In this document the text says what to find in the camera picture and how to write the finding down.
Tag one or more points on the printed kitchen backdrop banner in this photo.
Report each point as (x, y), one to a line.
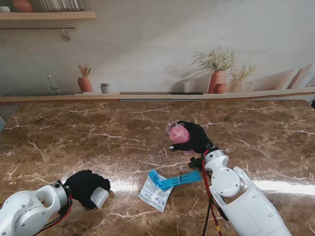
(157, 49)

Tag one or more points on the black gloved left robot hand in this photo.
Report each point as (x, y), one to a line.
(83, 186)

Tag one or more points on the grey blue board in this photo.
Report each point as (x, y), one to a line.
(1, 123)

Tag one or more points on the white blue seasoning refill bag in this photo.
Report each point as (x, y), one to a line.
(155, 194)

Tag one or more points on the black object at table edge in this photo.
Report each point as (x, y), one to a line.
(313, 103)

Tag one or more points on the blue plastic bag clip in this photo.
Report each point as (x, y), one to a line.
(182, 180)

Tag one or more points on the clear bottle with pink seasoning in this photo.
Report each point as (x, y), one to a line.
(178, 135)

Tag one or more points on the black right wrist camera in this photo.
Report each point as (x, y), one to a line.
(195, 163)

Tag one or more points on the white square bottle cap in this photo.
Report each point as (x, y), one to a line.
(100, 197)

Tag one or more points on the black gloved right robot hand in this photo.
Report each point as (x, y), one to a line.
(197, 140)

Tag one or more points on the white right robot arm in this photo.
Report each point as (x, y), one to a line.
(241, 196)

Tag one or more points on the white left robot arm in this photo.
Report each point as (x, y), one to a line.
(29, 211)

